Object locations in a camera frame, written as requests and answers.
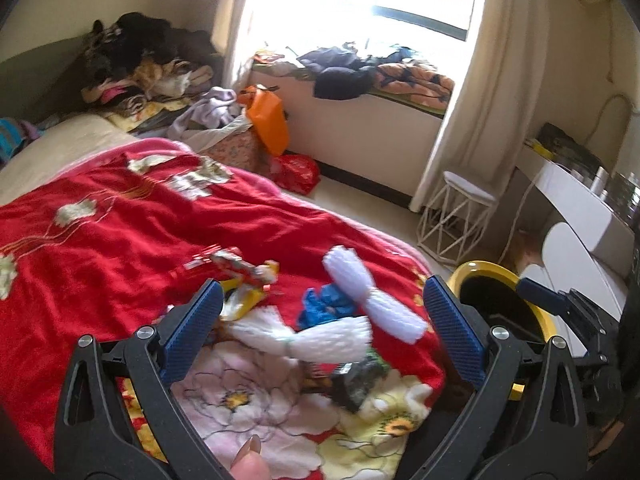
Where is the dark green snack wrapper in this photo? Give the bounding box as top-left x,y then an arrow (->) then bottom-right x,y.
326,349 -> 390,414

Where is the blue plastic glove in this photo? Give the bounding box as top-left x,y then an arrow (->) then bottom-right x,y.
297,284 -> 357,330

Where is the red gold wrapper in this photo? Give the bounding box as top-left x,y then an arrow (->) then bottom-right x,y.
183,244 -> 279,289

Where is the yellow white snack bag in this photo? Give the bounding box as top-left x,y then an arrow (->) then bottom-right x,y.
220,278 -> 271,322

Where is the yellow rimmed black trash bin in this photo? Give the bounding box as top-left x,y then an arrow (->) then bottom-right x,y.
447,260 -> 558,354

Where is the person's left hand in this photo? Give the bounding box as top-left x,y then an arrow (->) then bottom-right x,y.
230,436 -> 272,480

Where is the white rounded drawer cabinet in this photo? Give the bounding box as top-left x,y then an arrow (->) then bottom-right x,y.
519,222 -> 629,359

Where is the white dresser desk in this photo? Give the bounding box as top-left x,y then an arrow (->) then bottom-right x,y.
516,146 -> 634,278

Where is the black bag on desk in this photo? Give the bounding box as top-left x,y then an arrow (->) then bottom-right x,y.
536,122 -> 602,172

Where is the cream curtain right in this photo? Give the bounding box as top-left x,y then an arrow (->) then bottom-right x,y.
410,0 -> 550,212

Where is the red floral blanket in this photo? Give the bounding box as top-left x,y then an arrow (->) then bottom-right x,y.
1,142 -> 445,479

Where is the ornate vanity mirror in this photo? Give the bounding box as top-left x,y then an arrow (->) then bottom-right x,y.
614,110 -> 640,178

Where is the orange patterned quilt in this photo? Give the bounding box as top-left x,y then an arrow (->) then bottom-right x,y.
374,63 -> 454,113

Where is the red plastic bag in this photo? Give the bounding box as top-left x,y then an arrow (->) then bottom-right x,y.
270,154 -> 320,196

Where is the dark navy jacket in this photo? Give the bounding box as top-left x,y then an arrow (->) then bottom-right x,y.
297,47 -> 374,101

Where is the teal patterned pillow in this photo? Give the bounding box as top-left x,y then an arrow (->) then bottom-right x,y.
0,117 -> 42,165

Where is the floral fabric basket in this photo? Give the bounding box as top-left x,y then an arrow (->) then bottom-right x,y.
201,129 -> 264,174

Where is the orange paper bag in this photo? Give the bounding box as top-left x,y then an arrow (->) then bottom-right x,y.
236,84 -> 290,156

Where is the lavender white clothes heap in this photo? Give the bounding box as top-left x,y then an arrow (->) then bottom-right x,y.
166,87 -> 253,153

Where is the pile of clothes on bed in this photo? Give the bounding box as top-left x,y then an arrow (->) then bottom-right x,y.
81,12 -> 224,134

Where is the sheer curtain left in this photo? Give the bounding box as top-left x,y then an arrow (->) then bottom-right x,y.
210,0 -> 247,88

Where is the white charging cable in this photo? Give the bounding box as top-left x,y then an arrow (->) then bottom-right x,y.
497,169 -> 547,265

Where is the white wire frame stool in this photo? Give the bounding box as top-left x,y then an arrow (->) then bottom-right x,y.
416,169 -> 499,266

